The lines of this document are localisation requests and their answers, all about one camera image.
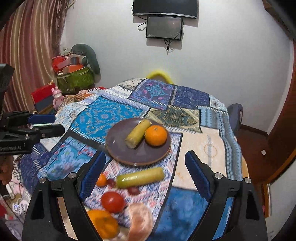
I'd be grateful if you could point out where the red box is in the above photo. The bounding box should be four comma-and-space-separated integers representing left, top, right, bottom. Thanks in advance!
30, 82, 56, 104

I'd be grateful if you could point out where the grey-green rolled cushion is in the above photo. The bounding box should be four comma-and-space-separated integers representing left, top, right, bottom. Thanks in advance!
71, 44, 100, 75

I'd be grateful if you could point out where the dark purple round plate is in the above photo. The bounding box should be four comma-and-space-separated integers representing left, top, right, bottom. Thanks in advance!
105, 118, 171, 166

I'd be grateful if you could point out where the pink toy figure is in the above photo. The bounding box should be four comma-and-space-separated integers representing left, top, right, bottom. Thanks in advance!
51, 87, 65, 111

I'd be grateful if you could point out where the dark blue chair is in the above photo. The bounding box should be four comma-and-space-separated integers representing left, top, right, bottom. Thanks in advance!
227, 103, 243, 136

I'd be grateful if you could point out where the black wall television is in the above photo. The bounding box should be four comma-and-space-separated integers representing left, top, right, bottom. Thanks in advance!
133, 0, 198, 19

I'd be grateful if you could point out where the yellow chair back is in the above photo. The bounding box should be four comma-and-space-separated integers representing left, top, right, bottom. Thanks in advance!
146, 69, 173, 84

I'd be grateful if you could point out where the dark red grape lower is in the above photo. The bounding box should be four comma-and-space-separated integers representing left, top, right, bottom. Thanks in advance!
127, 187, 140, 196

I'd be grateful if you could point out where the large orange mandarin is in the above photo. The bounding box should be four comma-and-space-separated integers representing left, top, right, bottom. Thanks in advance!
87, 209, 119, 239

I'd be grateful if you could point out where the blue patchwork tablecloth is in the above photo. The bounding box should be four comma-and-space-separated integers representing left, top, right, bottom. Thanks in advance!
19, 78, 242, 240

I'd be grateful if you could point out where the small orange kumquat on cloth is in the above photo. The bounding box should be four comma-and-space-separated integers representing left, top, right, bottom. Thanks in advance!
96, 173, 107, 187

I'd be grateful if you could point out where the orange mandarin on plate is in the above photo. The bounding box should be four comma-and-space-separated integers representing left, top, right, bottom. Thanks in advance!
144, 125, 168, 147

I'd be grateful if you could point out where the dark red grape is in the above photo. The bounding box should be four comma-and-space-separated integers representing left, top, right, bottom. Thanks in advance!
107, 179, 116, 188
127, 187, 140, 196

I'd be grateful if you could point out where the striped red curtain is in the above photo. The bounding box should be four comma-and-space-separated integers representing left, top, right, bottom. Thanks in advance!
1, 1, 70, 111

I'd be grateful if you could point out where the green storage box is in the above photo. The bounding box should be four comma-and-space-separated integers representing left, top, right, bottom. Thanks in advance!
57, 67, 95, 94

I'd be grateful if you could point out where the red tomato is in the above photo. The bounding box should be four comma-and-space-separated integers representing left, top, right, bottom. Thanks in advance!
101, 191, 125, 213

